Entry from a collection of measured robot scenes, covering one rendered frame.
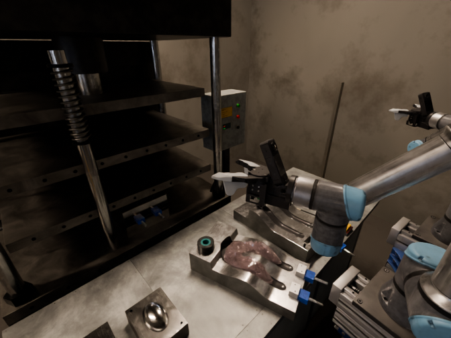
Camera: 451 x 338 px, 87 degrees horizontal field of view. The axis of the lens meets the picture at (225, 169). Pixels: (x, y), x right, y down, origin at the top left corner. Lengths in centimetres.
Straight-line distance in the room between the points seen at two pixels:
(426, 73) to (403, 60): 23
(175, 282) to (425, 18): 272
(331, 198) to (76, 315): 107
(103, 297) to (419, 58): 286
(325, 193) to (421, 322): 34
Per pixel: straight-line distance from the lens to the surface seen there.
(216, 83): 145
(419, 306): 75
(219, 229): 127
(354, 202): 58
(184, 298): 117
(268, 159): 59
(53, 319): 130
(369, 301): 97
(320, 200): 58
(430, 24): 282
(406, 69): 284
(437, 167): 69
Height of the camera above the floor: 175
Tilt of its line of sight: 27 degrees down
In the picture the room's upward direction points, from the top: straight up
